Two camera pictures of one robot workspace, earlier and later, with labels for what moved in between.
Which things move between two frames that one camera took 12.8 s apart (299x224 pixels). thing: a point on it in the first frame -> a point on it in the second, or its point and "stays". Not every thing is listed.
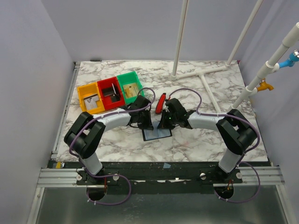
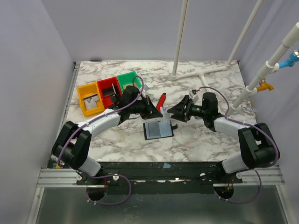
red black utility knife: x=160 y=103 stays
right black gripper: x=167 y=122 -> x=186 y=109
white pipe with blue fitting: x=279 y=61 stays
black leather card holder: x=149 y=135 stays
